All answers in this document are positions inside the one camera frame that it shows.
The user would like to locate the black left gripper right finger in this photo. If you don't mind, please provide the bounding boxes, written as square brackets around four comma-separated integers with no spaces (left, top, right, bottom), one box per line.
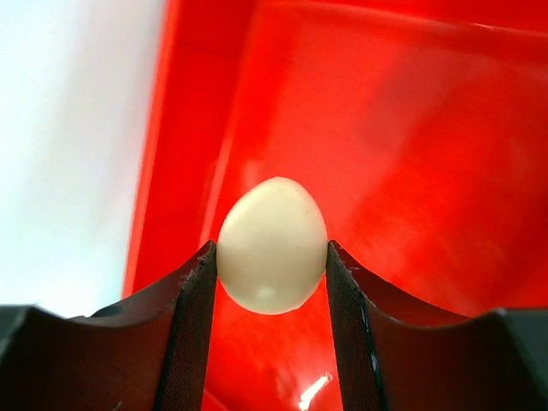
[326,241,547,410]

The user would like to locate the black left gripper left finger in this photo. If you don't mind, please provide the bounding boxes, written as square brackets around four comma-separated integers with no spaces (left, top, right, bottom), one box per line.
[1,242,217,410]

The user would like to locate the red plastic tray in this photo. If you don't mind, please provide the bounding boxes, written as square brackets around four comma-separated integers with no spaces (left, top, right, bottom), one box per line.
[124,1,547,410]

